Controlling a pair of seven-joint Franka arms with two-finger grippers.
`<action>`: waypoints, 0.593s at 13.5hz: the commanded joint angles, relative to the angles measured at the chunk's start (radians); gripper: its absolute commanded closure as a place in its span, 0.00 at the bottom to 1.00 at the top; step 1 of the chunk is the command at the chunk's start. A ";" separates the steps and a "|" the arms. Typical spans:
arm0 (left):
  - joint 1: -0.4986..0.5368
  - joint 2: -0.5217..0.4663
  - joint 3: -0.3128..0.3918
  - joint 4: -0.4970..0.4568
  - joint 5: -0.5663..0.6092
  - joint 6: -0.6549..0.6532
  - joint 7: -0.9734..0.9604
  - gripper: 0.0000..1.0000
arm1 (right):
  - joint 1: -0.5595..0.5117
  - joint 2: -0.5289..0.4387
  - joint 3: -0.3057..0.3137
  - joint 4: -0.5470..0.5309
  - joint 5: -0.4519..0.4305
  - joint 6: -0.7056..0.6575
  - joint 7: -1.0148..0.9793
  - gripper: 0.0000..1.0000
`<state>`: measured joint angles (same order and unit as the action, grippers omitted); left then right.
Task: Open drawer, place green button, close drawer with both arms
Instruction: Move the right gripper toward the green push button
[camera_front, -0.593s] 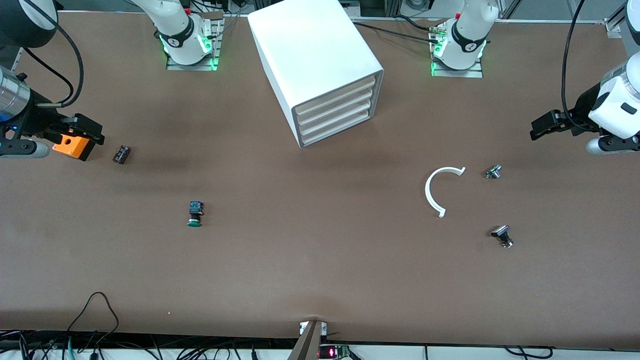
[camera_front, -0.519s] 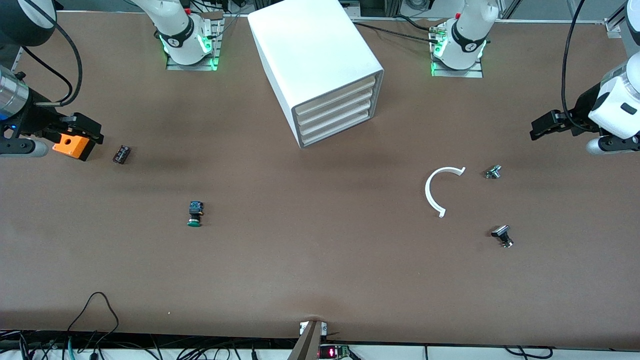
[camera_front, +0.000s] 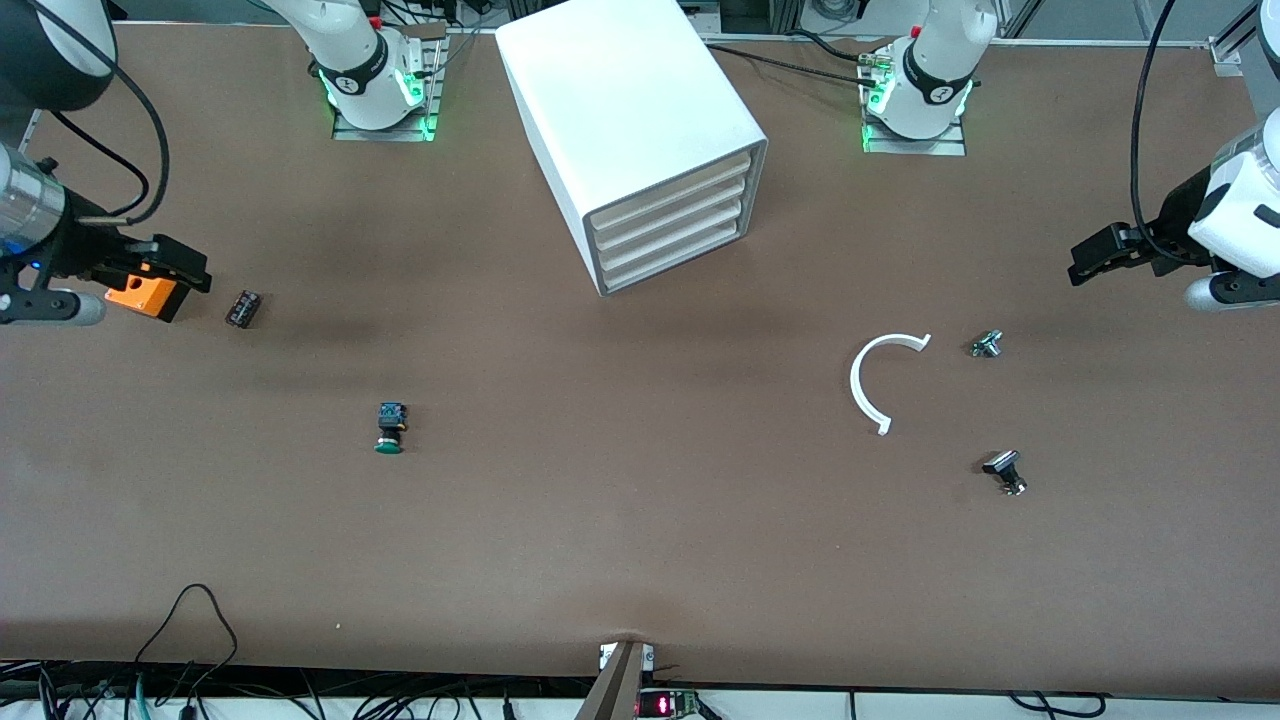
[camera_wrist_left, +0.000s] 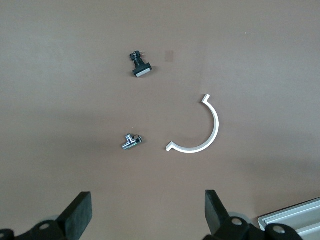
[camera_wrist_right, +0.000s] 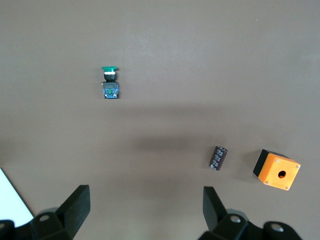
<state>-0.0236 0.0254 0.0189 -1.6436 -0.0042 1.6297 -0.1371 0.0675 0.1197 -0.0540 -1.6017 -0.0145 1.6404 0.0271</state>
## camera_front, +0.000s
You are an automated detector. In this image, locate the green mushroom push button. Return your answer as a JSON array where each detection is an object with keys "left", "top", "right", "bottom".
[{"left": 374, "top": 402, "right": 409, "bottom": 455}]

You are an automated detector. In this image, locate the white plastic drawer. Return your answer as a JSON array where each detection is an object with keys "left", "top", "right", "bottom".
[
  {"left": 590, "top": 152, "right": 751, "bottom": 233},
  {"left": 596, "top": 197, "right": 747, "bottom": 271},
  {"left": 593, "top": 175, "right": 749, "bottom": 252},
  {"left": 600, "top": 218, "right": 745, "bottom": 292}
]

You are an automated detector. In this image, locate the black square-head push button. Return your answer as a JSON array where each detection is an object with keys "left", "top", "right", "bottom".
[{"left": 981, "top": 450, "right": 1028, "bottom": 497}]

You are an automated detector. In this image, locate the white drawer cabinet housing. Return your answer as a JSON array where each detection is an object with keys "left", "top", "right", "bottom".
[{"left": 495, "top": 0, "right": 769, "bottom": 298}]

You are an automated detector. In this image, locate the black module with red display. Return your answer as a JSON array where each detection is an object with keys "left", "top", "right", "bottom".
[{"left": 636, "top": 688, "right": 706, "bottom": 720}]

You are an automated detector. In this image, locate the orange black button enclosure box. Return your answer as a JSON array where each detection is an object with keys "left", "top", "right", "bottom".
[{"left": 105, "top": 262, "right": 187, "bottom": 323}]

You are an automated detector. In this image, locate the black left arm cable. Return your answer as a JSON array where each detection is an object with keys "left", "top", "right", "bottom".
[{"left": 1130, "top": 0, "right": 1206, "bottom": 266}]

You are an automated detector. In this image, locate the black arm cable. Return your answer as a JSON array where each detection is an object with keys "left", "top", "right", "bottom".
[
  {"left": 28, "top": 0, "right": 169, "bottom": 226},
  {"left": 1130, "top": 0, "right": 1206, "bottom": 266}
]

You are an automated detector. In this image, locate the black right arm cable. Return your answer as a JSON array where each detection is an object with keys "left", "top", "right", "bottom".
[{"left": 28, "top": 0, "right": 169, "bottom": 226}]

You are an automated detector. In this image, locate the white plastic C-shaped ring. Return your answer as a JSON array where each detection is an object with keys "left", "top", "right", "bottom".
[{"left": 850, "top": 332, "right": 933, "bottom": 437}]

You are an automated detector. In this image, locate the black looped cable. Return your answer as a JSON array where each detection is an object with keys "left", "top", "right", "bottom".
[{"left": 133, "top": 584, "right": 239, "bottom": 691}]

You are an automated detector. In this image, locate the black table cable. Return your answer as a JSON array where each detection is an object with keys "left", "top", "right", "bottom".
[{"left": 700, "top": 42, "right": 886, "bottom": 86}]

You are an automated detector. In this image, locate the white cable duct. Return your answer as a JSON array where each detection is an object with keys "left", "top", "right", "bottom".
[{"left": 0, "top": 688, "right": 1280, "bottom": 720}]

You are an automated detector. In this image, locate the brown tapered post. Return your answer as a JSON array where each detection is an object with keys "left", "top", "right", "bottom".
[{"left": 575, "top": 640, "right": 656, "bottom": 720}]

